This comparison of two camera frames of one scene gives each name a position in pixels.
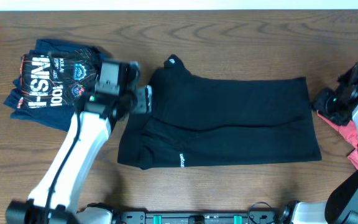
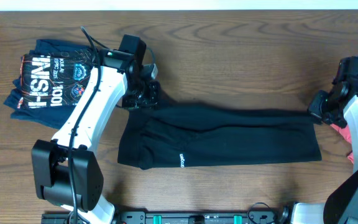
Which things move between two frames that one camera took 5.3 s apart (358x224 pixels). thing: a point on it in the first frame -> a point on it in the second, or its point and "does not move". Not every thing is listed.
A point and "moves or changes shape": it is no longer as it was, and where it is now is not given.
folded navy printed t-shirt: (56, 78) does not move
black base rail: (142, 217) does not move
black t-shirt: (199, 120) moves or changes shape
